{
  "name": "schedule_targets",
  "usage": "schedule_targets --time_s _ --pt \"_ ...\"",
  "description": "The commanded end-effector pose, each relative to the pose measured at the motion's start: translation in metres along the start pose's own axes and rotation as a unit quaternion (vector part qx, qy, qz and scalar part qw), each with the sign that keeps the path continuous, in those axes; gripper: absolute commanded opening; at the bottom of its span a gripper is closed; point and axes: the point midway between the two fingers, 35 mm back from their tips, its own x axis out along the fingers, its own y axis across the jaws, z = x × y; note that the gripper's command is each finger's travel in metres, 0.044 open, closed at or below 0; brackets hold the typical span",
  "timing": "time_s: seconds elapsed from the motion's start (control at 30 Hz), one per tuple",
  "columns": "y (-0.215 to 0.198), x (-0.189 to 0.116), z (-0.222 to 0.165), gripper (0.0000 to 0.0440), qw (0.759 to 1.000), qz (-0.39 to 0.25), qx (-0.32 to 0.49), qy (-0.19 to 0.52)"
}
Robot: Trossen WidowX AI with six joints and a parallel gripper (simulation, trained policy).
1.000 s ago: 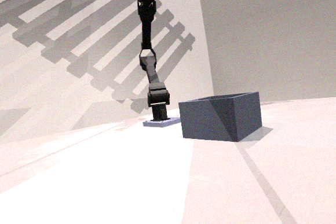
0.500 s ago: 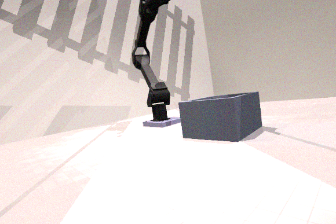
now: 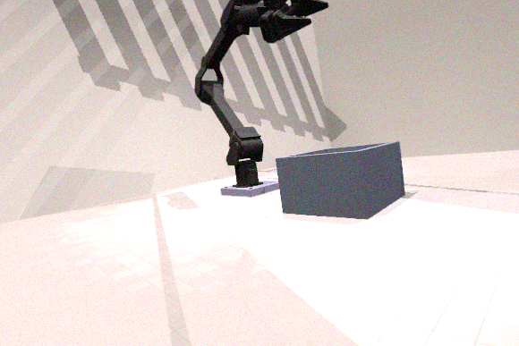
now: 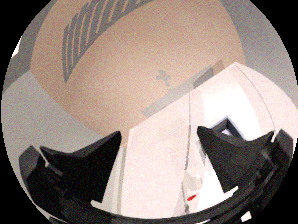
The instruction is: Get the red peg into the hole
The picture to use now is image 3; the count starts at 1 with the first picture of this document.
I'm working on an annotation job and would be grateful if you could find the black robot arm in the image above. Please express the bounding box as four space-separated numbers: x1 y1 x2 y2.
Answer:
194 0 280 188

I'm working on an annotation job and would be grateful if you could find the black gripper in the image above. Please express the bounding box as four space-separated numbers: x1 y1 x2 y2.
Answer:
254 0 328 44

